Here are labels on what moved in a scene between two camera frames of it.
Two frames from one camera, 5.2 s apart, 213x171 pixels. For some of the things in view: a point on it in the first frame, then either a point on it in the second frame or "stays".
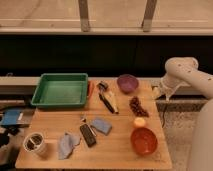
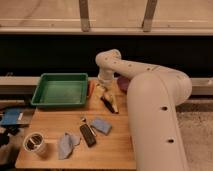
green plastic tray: x=62 y=90 stays
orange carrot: x=89 y=89 stays
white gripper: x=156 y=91 → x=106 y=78
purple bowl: x=127 y=83 stays
